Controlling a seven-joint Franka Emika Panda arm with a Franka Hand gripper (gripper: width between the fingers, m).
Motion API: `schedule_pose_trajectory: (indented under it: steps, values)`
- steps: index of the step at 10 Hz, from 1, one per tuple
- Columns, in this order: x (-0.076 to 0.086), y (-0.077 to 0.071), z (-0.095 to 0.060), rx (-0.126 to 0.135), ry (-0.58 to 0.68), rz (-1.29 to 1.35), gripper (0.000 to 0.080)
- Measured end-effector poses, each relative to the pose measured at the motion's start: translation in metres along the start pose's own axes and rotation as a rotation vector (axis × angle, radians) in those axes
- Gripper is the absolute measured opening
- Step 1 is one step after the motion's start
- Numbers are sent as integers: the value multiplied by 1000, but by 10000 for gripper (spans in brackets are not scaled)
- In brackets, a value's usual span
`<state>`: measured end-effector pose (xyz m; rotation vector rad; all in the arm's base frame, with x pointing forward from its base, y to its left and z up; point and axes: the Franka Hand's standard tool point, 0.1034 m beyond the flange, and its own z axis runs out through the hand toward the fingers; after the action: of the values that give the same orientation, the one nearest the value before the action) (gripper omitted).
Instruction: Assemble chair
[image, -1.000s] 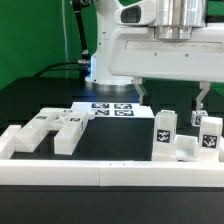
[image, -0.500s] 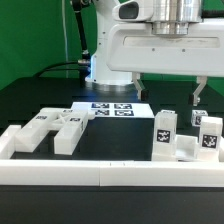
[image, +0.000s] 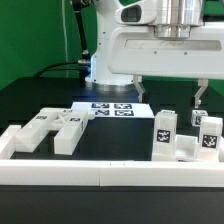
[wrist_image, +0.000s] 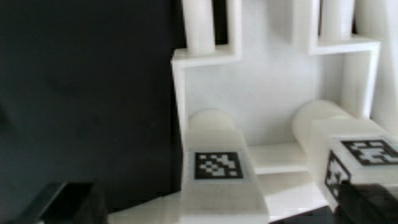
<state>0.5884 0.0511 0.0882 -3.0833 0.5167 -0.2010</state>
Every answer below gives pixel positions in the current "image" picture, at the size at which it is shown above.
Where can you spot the white front fence wall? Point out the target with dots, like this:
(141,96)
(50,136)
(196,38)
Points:
(111,173)

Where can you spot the small tagged cube left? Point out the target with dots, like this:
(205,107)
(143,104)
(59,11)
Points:
(168,111)

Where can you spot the small tagged cube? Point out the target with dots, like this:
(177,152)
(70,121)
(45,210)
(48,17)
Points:
(168,111)
(197,116)

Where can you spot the white left fence wall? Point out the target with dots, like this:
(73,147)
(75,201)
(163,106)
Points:
(7,145)

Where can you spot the white chair seat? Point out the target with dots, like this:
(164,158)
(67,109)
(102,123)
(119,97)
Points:
(186,148)

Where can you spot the white chair back frame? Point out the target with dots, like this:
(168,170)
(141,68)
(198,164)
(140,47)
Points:
(69,124)

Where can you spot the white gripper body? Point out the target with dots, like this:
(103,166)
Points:
(166,39)

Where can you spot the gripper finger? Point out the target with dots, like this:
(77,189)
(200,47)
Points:
(202,84)
(143,96)

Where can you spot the white tag base sheet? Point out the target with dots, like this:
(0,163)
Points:
(123,110)

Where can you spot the small tagged cube right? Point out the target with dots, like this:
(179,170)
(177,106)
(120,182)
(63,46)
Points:
(197,116)

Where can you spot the white fence wall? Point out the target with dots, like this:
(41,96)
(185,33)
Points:
(7,145)
(111,173)

